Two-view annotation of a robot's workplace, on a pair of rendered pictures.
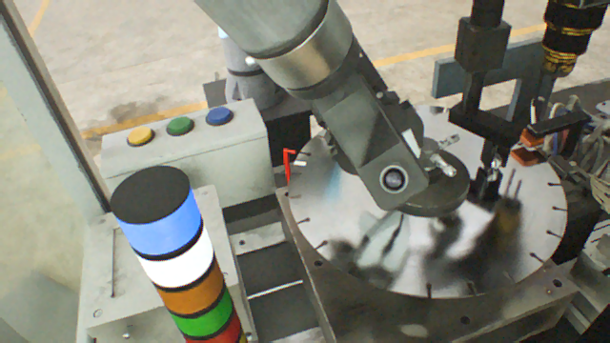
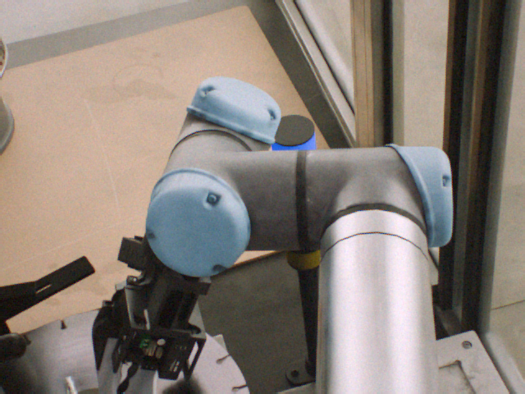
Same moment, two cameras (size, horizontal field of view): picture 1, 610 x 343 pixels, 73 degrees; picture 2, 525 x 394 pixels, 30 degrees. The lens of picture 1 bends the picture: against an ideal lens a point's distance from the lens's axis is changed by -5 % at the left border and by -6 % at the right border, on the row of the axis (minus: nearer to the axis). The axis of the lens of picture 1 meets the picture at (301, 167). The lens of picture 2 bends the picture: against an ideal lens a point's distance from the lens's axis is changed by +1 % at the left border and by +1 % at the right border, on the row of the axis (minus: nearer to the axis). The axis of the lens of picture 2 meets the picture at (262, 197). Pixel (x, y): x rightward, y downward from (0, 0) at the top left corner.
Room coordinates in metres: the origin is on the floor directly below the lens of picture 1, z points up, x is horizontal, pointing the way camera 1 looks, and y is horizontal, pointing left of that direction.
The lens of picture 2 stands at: (0.90, 0.10, 1.80)
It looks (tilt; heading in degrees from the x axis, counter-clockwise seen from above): 45 degrees down; 184
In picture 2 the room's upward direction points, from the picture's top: 8 degrees counter-clockwise
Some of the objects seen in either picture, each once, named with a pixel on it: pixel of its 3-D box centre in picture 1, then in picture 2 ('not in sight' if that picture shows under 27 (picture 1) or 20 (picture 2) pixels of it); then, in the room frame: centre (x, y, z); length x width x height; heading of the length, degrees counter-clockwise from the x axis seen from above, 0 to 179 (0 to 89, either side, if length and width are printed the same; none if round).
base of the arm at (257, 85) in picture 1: (253, 77); not in sight; (0.95, 0.09, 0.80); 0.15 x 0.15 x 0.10
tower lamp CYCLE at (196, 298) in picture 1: (187, 274); not in sight; (0.18, 0.09, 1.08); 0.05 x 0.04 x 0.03; 13
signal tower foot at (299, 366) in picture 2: not in sight; (317, 363); (0.18, 0.09, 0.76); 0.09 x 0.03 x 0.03; 103
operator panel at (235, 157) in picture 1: (192, 165); not in sight; (0.61, 0.20, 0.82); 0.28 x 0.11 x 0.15; 103
